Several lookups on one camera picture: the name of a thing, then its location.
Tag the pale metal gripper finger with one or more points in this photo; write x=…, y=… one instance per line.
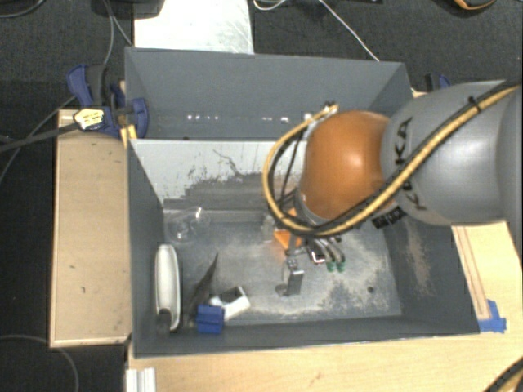
x=284, y=278
x=296, y=282

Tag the orange flat thing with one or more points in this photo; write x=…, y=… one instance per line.
x=282, y=238

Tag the black pointed flat piece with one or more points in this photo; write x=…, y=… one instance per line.
x=205, y=286

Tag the blue ribbed block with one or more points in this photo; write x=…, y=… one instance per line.
x=210, y=319

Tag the clear glass thing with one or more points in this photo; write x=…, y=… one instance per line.
x=186, y=223

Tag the grey metal bin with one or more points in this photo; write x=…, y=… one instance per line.
x=245, y=92

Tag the pale wood board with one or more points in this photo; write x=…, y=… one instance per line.
x=90, y=239

